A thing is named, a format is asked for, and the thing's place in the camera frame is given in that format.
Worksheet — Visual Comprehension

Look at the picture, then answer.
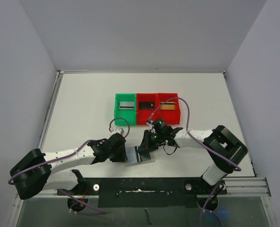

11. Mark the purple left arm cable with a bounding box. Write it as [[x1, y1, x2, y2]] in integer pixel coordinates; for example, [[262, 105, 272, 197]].
[[7, 118, 131, 216]]

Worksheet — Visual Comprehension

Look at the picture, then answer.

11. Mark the black VIP card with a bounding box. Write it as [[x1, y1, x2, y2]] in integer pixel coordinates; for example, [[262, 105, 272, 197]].
[[136, 147, 153, 164]]

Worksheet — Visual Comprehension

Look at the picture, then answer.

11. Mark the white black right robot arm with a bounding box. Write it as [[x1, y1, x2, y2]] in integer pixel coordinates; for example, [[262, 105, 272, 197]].
[[137, 125, 248, 186]]

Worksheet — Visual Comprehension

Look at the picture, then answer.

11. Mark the red middle plastic bin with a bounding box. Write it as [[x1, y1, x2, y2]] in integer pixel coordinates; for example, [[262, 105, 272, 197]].
[[136, 93, 157, 125]]

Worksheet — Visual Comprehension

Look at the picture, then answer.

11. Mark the aluminium frame rail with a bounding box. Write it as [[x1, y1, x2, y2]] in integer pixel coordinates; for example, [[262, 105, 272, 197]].
[[16, 176, 272, 199]]

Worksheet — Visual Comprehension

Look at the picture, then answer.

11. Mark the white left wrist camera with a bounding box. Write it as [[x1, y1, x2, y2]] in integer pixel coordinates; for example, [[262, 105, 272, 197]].
[[112, 128, 124, 135]]

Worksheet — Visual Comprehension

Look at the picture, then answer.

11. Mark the beige leather card holder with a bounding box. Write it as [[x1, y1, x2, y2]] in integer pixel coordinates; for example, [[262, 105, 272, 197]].
[[125, 146, 155, 167]]

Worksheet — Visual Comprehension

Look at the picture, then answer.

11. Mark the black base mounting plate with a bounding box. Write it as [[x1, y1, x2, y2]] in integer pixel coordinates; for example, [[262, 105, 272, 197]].
[[57, 177, 227, 208]]

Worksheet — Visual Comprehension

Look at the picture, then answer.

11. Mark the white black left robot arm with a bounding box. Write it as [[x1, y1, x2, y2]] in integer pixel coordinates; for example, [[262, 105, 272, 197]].
[[9, 132, 126, 200]]

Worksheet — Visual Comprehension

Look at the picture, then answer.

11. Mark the red right plastic bin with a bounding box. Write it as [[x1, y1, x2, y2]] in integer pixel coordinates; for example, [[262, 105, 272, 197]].
[[157, 93, 181, 125]]

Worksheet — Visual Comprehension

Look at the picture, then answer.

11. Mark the black card in red bin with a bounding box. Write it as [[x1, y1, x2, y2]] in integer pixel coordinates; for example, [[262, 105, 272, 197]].
[[138, 101, 155, 110]]

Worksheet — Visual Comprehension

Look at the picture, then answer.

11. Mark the silver card in green bin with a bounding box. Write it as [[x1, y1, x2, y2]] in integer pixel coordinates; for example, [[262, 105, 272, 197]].
[[119, 101, 135, 110]]

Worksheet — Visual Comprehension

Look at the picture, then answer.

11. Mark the gold card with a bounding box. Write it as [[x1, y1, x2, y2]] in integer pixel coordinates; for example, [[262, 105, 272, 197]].
[[160, 101, 176, 110]]

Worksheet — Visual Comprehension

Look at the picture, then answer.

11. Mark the red plastic bin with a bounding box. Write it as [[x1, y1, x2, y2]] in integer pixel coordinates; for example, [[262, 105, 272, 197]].
[[136, 93, 157, 125], [157, 93, 181, 125]]

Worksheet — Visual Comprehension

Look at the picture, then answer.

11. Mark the green plastic bin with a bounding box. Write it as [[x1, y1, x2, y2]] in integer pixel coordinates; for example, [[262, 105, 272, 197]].
[[114, 93, 137, 126]]

